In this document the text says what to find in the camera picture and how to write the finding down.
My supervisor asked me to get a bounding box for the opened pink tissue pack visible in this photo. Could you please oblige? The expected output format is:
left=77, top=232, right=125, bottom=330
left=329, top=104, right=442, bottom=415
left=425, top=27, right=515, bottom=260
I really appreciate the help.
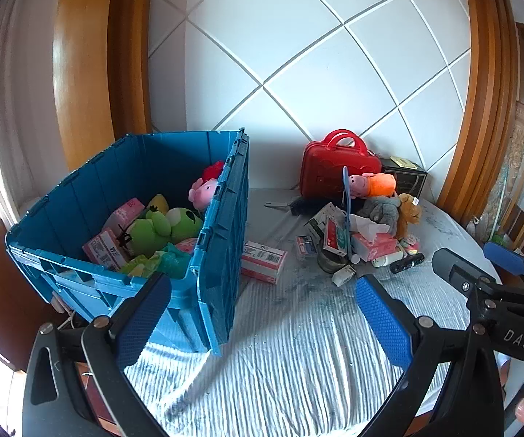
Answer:
left=350, top=214, right=401, bottom=262

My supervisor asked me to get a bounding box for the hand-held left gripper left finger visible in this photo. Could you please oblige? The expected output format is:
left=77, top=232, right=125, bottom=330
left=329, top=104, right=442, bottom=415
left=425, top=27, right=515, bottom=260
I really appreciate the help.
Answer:
left=21, top=272, right=172, bottom=437

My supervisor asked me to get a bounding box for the yellow plush toy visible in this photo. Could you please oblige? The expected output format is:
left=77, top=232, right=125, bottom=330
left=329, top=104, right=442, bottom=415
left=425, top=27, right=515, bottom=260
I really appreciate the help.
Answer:
left=146, top=193, right=170, bottom=214

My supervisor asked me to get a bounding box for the pink pig plush red dress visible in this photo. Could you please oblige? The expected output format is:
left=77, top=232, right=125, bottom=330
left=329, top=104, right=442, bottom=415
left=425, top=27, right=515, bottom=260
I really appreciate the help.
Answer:
left=188, top=160, right=226, bottom=212

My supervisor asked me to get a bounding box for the black gift box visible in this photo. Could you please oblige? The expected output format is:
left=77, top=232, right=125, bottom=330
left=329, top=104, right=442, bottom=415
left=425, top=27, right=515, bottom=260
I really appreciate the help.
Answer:
left=378, top=155, right=428, bottom=200

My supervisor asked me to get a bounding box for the blue and white card packet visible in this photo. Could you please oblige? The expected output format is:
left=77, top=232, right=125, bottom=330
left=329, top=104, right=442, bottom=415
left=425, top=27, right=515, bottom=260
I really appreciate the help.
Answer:
left=295, top=235, right=316, bottom=260

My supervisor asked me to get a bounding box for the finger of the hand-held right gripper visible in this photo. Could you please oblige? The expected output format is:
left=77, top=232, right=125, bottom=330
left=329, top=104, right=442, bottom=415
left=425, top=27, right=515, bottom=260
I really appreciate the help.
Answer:
left=431, top=248, right=501, bottom=310
left=484, top=241, right=524, bottom=292

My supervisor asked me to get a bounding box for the blue plastic storage crate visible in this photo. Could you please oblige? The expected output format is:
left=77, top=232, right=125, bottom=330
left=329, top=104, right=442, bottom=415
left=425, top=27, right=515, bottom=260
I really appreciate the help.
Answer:
left=5, top=128, right=250, bottom=357

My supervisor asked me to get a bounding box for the green frog plush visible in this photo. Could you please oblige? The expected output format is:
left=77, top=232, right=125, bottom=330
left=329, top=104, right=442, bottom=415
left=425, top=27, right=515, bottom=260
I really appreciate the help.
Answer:
left=123, top=207, right=205, bottom=258

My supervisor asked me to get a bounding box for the black oblong case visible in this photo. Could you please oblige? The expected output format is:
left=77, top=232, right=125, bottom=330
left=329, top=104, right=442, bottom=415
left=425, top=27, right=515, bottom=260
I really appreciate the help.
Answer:
left=389, top=252, right=425, bottom=275

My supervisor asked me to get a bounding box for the small white carton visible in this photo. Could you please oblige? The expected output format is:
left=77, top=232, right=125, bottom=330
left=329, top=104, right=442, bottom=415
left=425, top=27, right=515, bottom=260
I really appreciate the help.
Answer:
left=332, top=265, right=357, bottom=287

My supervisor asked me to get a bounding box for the pink pig plush orange dress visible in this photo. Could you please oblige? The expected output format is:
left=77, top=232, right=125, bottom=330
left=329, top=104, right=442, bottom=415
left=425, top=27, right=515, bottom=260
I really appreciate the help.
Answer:
left=348, top=172, right=398, bottom=198

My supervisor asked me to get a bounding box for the clear packing tape roll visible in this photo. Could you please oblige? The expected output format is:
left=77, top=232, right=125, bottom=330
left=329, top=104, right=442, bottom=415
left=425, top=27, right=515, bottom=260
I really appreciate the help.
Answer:
left=317, top=250, right=351, bottom=275

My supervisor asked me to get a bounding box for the red and white toothpaste box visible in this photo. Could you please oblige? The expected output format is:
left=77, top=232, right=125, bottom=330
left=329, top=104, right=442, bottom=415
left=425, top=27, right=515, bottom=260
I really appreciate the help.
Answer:
left=323, top=217, right=340, bottom=251

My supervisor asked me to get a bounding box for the blue plastic shoehorn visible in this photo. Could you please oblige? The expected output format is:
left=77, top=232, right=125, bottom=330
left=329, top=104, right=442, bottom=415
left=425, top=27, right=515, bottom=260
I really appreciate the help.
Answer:
left=341, top=166, right=353, bottom=256

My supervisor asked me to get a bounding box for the white and green medicine box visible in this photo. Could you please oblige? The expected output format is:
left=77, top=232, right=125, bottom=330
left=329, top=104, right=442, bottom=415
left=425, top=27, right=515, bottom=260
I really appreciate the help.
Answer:
left=305, top=216, right=327, bottom=240

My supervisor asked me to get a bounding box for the green plastic packet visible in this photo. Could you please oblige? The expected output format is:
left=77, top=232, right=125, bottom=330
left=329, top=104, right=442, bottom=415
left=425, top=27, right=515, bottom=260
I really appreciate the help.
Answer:
left=119, top=243, right=194, bottom=279

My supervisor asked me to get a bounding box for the pink tissue pack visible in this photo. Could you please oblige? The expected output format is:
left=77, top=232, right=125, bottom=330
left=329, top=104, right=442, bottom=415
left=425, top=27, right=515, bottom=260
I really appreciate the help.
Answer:
left=103, top=197, right=147, bottom=233
left=240, top=241, right=289, bottom=284
left=82, top=228, right=131, bottom=270
left=350, top=214, right=401, bottom=262

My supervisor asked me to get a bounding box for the brown bear plush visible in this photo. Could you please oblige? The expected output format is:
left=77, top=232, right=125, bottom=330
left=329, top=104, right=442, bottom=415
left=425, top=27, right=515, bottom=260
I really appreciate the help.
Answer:
left=396, top=192, right=423, bottom=241

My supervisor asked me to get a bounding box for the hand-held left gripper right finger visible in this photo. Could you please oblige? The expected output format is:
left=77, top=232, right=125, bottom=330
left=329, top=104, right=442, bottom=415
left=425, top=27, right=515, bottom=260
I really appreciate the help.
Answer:
left=355, top=275, right=504, bottom=437

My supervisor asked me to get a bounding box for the grey elephant plush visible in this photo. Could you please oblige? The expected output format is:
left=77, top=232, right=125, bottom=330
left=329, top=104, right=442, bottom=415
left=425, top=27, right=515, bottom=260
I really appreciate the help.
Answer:
left=357, top=196, right=401, bottom=237

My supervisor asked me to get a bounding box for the wooden door frame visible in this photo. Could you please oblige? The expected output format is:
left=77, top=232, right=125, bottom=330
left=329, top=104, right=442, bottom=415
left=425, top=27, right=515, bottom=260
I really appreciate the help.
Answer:
left=435, top=0, right=517, bottom=226
left=53, top=0, right=154, bottom=171

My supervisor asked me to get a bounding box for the red hard carry case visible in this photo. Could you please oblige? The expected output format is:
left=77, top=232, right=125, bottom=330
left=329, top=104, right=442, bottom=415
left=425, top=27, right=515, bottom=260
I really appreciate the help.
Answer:
left=299, top=129, right=382, bottom=201

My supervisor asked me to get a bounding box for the light blue bed sheet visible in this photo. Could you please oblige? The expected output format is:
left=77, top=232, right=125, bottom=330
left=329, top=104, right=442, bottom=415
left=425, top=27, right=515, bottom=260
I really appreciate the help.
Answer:
left=121, top=186, right=504, bottom=437

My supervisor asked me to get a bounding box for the pastel coloured small packet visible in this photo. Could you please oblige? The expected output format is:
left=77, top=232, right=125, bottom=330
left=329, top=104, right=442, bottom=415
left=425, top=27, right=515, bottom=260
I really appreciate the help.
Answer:
left=401, top=234, right=422, bottom=256

